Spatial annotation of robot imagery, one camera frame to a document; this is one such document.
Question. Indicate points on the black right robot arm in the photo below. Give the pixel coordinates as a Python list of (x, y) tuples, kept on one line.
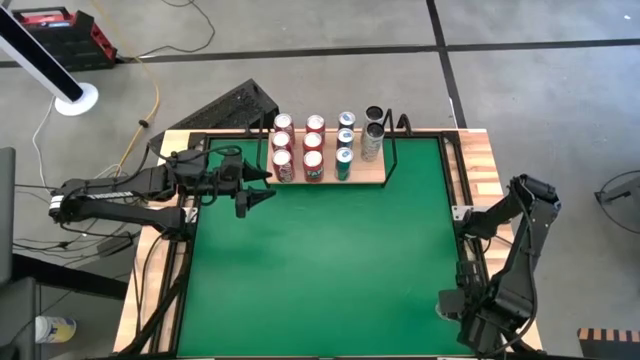
[(525, 240)]

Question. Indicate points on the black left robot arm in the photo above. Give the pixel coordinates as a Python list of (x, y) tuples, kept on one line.
[(107, 196)]

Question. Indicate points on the black floor beam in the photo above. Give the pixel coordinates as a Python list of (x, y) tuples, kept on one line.
[(70, 280)]

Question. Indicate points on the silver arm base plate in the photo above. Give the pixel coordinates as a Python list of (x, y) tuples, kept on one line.
[(192, 215), (457, 211)]

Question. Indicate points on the black aluminium table frame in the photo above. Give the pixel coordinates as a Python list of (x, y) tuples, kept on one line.
[(178, 312)]

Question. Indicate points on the white yellow canister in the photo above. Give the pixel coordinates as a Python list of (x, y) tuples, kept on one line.
[(55, 330)]

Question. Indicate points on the white black tower stand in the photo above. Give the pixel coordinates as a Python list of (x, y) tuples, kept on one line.
[(35, 55)]

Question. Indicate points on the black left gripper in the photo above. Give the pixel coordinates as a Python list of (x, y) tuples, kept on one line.
[(210, 175)]

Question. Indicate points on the grey cabinet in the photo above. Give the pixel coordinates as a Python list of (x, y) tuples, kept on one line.
[(6, 215)]

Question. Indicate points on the orange black striped box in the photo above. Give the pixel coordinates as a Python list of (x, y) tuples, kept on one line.
[(607, 345)]

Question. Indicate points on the black power adapter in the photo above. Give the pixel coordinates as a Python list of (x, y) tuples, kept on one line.
[(115, 245)]

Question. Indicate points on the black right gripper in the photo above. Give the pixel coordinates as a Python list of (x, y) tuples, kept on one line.
[(495, 315)]

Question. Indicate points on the red black toolbox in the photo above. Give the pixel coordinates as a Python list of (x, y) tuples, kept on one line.
[(65, 42)]

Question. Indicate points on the red Coca-Cola can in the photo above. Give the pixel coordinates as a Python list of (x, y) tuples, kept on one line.
[(281, 141), (283, 121), (283, 167)]

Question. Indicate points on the red Fanta can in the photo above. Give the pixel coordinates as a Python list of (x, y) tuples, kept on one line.
[(315, 123), (312, 141), (313, 167)]

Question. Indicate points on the green white can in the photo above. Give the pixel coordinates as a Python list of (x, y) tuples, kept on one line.
[(345, 137)]

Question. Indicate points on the green table mat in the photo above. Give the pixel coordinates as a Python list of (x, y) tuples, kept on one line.
[(320, 215)]

